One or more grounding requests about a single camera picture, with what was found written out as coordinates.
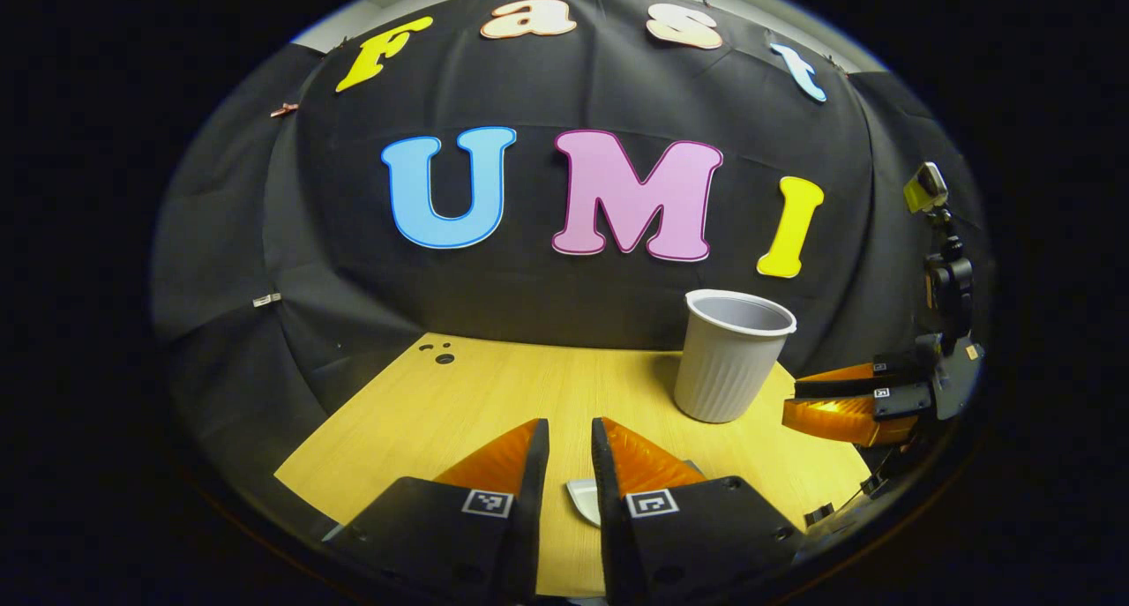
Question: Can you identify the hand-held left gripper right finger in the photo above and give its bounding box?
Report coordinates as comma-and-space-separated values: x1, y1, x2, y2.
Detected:
589, 416, 805, 606

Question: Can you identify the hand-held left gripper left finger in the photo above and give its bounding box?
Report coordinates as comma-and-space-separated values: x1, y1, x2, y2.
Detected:
322, 417, 550, 606

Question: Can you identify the white dustpan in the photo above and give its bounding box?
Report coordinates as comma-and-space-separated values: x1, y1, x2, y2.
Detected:
564, 459, 707, 527

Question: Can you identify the white ribbed garbage bin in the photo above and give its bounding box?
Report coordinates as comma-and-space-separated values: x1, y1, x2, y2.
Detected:
673, 288, 797, 424

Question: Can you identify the wooden desktop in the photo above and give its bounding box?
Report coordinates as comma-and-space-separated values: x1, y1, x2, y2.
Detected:
273, 331, 874, 600

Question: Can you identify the black backdrop cloth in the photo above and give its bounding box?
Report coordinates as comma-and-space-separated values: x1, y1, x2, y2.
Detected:
150, 0, 998, 536

